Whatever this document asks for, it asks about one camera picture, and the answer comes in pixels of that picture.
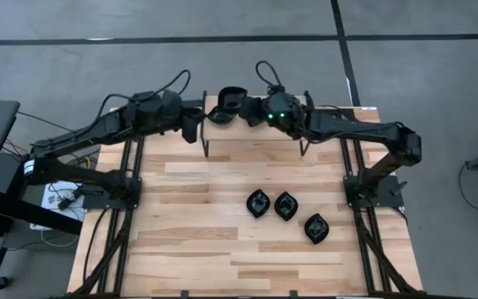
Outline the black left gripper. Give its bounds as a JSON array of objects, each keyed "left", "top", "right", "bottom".
[{"left": 129, "top": 97, "right": 206, "bottom": 145}]

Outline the raised wooden shelf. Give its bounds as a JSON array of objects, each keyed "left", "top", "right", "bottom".
[{"left": 202, "top": 96, "right": 313, "bottom": 141}]

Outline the white paper sheet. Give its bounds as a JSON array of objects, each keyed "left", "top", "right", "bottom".
[{"left": 40, "top": 179, "right": 87, "bottom": 223}]

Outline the white power strip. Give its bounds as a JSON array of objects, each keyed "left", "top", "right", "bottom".
[{"left": 28, "top": 221, "right": 60, "bottom": 233}]

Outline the black metal shelf frame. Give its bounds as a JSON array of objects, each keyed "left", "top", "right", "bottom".
[{"left": 197, "top": 90, "right": 315, "bottom": 158}]

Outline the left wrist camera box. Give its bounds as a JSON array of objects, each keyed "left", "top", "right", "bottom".
[{"left": 162, "top": 89, "right": 183, "bottom": 111}]

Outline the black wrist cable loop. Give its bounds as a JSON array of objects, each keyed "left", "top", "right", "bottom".
[{"left": 255, "top": 61, "right": 284, "bottom": 91}]

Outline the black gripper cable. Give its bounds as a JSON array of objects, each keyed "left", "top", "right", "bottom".
[{"left": 149, "top": 69, "right": 192, "bottom": 100}]

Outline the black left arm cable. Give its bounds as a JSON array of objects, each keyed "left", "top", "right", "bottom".
[{"left": 84, "top": 92, "right": 135, "bottom": 138}]

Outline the black aluminium table frame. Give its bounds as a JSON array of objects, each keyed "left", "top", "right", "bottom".
[
  {"left": 336, "top": 107, "right": 423, "bottom": 297},
  {"left": 67, "top": 136, "right": 145, "bottom": 297}
]

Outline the yellow cable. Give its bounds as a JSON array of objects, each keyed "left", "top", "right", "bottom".
[{"left": 69, "top": 154, "right": 100, "bottom": 168}]

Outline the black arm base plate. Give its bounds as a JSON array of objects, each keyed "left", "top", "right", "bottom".
[
  {"left": 343, "top": 173, "right": 405, "bottom": 209},
  {"left": 82, "top": 177, "right": 144, "bottom": 211}
]

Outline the black table-side cable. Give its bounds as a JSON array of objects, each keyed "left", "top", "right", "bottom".
[{"left": 81, "top": 207, "right": 110, "bottom": 286}]

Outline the white floor cable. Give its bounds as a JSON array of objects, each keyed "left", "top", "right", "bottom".
[{"left": 38, "top": 229, "right": 81, "bottom": 249}]

